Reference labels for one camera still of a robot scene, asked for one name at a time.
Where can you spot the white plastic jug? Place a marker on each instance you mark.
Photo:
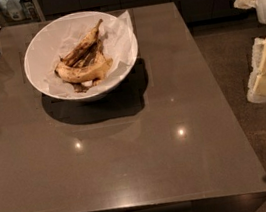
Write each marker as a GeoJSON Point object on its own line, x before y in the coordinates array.
{"type": "Point", "coordinates": [15, 10]}

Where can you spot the dark browned banana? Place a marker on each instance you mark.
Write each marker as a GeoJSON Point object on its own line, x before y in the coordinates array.
{"type": "Point", "coordinates": [82, 47]}

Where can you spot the white paper liner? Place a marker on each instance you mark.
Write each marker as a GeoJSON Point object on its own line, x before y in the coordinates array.
{"type": "Point", "coordinates": [119, 42]}

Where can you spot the spotted ripe banana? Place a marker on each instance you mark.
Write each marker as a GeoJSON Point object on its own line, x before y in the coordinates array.
{"type": "Point", "coordinates": [95, 69]}

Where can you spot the white ceramic bowl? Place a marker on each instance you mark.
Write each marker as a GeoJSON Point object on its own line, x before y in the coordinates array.
{"type": "Point", "coordinates": [40, 56]}

